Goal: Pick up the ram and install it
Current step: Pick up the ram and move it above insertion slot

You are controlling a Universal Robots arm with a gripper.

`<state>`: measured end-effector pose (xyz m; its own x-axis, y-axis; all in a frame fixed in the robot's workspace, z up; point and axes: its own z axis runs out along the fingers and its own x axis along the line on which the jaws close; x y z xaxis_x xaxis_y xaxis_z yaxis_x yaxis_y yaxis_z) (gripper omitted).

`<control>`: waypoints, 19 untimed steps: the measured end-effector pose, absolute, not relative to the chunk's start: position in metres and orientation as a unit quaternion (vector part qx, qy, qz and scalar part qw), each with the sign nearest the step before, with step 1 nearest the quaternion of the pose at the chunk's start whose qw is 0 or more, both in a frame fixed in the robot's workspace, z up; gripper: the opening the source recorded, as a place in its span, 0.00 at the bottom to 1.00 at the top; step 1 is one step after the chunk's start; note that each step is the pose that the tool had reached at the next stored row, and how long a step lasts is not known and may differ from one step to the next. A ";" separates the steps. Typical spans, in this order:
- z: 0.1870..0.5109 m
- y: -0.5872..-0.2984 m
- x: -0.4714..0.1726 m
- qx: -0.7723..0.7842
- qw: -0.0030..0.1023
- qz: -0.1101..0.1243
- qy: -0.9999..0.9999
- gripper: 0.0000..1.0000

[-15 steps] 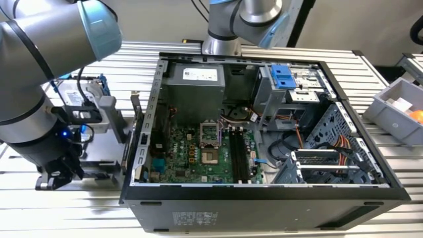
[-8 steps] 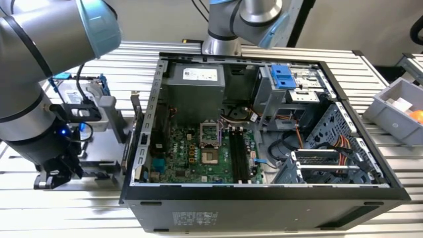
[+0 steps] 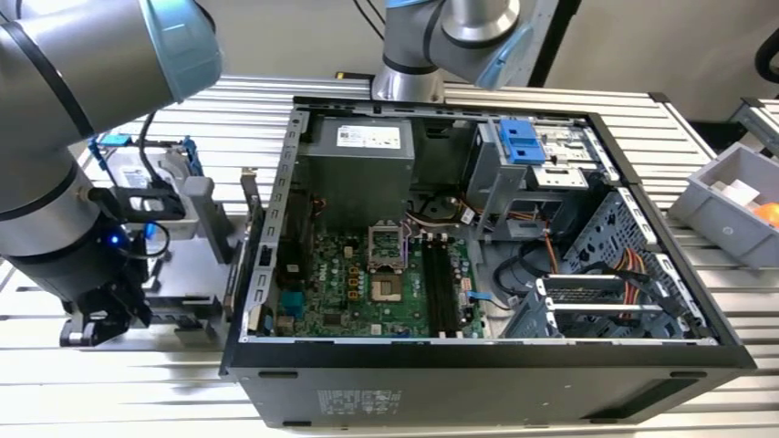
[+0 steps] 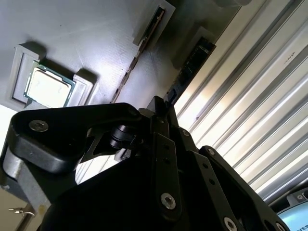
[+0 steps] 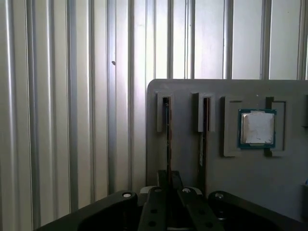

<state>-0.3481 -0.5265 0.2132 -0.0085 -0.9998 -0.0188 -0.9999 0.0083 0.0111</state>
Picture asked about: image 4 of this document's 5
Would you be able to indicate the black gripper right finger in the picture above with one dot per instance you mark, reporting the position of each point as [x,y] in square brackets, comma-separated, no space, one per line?
[207,173]

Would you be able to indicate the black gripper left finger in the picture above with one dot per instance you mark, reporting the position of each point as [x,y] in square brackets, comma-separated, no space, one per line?
[60,134]

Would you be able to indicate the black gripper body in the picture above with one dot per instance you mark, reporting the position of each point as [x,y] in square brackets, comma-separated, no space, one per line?
[101,204]

